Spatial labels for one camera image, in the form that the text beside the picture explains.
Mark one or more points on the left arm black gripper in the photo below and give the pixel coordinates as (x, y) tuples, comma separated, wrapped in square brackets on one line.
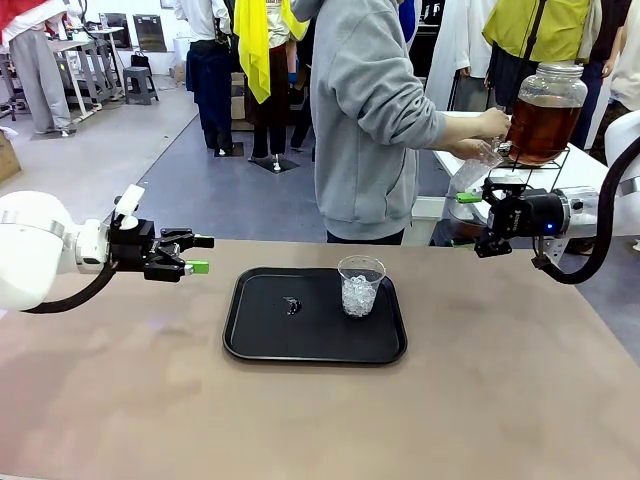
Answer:
[(132, 247)]

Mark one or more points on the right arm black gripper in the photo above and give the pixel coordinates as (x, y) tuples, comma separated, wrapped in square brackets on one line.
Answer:
[(530, 215)]

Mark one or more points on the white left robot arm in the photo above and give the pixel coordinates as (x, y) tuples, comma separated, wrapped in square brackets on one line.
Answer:
[(30, 240)]

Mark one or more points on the person's right forearm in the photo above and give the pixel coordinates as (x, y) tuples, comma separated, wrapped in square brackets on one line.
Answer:
[(460, 127)]

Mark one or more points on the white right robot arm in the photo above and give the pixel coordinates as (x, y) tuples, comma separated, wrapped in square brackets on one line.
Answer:
[(582, 212)]

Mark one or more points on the person's left hand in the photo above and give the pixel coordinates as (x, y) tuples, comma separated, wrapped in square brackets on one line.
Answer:
[(470, 149)]

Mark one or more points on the person's right hand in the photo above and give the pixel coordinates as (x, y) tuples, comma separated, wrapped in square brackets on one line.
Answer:
[(494, 125)]

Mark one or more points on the glass dispenser jar brown tea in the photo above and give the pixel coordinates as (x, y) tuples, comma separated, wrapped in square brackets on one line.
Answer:
[(545, 125)]

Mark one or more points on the person in grey hoodie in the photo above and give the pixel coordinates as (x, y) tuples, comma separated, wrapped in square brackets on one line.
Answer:
[(360, 150)]

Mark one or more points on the black plastic serving tray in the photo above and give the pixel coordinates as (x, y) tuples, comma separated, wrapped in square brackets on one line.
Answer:
[(310, 335)]

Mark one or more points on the cardboard box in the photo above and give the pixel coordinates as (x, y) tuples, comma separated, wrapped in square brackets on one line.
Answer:
[(7, 157), (237, 100)]

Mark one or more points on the mannequin with dark brown skirt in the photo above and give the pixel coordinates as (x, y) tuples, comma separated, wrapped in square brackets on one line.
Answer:
[(272, 100)]

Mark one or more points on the mannequin with navy trousers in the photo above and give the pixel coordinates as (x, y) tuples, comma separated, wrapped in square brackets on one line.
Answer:
[(210, 75)]

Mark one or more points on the dark grey plastic stool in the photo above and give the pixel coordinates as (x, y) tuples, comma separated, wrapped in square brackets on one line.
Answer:
[(140, 75)]

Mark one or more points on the bright yellow hanging cloth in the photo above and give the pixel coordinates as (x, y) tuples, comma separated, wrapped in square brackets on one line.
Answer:
[(255, 50)]

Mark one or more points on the black monitor screen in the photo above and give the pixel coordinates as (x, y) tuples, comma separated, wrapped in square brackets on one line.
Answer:
[(117, 30), (150, 32)]

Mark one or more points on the bystander in grey trousers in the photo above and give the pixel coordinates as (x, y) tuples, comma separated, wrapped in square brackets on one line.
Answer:
[(40, 75)]

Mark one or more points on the grey metal workbench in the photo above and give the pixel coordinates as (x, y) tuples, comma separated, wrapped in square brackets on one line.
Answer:
[(90, 45)]

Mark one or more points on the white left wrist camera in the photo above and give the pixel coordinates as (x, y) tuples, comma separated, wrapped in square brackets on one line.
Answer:
[(131, 200)]

